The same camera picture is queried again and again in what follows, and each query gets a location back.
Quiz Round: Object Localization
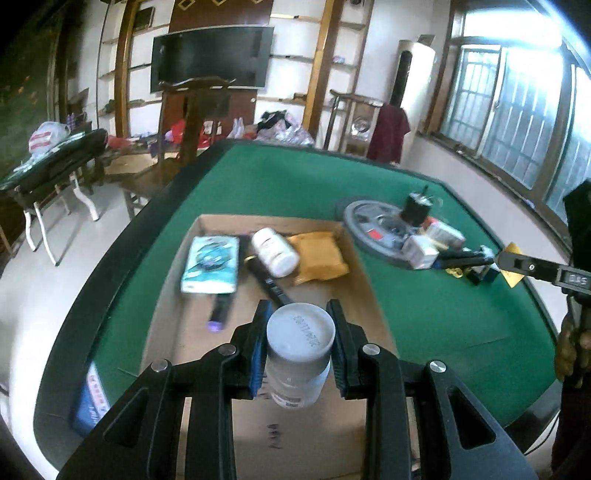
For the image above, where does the pile of clothes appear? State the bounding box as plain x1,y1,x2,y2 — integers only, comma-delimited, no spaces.
256,110,317,146

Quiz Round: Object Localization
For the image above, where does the black television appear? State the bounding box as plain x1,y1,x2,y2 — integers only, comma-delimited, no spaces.
150,25,275,95

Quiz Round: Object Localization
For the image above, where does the black tube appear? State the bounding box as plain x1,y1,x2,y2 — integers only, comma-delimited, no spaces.
434,249,497,272

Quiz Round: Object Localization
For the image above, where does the black flashlight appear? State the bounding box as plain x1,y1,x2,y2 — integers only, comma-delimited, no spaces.
244,256,296,308

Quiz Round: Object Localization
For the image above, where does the green wall painting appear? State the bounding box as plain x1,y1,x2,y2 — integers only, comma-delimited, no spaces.
0,28,61,171

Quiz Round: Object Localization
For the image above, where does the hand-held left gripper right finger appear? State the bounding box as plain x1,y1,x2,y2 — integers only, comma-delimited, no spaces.
325,299,539,480

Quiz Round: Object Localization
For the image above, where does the white and red medicine box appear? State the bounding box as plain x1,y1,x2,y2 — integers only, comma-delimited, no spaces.
425,219,466,250

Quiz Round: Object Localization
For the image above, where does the white plastic bag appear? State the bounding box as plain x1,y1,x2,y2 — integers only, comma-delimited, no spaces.
28,121,71,155

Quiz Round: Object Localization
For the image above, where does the dark red garment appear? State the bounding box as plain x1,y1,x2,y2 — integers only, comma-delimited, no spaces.
367,104,411,164

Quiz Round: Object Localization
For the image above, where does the blue and white box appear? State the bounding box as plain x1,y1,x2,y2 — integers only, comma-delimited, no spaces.
71,362,112,437

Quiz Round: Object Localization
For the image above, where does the black electric motor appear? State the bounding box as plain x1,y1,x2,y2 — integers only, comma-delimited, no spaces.
399,185,435,227

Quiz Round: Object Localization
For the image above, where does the barred window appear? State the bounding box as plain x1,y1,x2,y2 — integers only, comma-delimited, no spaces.
438,37,591,222

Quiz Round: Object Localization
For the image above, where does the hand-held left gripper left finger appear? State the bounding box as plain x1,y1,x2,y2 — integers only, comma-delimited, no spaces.
56,299,273,480

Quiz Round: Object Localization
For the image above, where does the small white medicine box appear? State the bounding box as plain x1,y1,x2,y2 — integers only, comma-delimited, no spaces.
402,234,440,271

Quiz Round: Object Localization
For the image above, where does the yellow brown snack bag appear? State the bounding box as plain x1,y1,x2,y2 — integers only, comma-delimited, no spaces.
287,231,349,284

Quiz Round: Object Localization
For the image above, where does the white plastic bottle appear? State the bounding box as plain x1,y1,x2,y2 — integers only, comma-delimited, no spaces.
250,227,301,278
265,302,337,410

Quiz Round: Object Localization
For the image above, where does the black folding table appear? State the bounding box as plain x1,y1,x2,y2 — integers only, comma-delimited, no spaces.
0,128,109,266

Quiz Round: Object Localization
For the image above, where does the person's right hand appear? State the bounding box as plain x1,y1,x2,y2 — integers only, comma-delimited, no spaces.
555,318,591,384

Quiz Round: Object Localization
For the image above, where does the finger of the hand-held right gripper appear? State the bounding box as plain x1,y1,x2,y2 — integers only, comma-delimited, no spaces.
495,253,561,283

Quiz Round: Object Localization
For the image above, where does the person's right forearm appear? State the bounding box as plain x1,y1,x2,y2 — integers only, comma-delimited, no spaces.
551,381,591,480

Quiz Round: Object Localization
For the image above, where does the white standing air conditioner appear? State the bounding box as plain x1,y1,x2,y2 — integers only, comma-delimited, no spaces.
390,39,437,134

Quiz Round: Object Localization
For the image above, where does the dark wooden chair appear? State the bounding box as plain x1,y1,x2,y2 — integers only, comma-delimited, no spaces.
104,76,236,217

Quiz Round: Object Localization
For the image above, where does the grey round table centre panel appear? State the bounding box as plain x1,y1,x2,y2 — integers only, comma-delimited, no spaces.
342,199,439,268

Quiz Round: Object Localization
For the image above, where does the yellow paper packet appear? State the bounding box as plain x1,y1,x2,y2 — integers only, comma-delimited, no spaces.
500,242,525,289

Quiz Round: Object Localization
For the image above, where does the wooden television cabinet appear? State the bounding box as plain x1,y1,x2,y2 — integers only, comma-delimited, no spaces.
171,88,257,139

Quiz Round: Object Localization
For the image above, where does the wooden chair with round carving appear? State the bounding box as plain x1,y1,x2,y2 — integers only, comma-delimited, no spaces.
323,90,384,158

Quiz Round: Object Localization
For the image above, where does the red bag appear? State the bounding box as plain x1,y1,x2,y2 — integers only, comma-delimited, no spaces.
166,119,206,148

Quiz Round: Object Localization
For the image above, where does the cardboard box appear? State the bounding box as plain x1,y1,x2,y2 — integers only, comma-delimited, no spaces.
139,213,407,480

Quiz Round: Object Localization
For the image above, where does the blue and white packet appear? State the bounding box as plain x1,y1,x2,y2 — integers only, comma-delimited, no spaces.
180,235,241,295

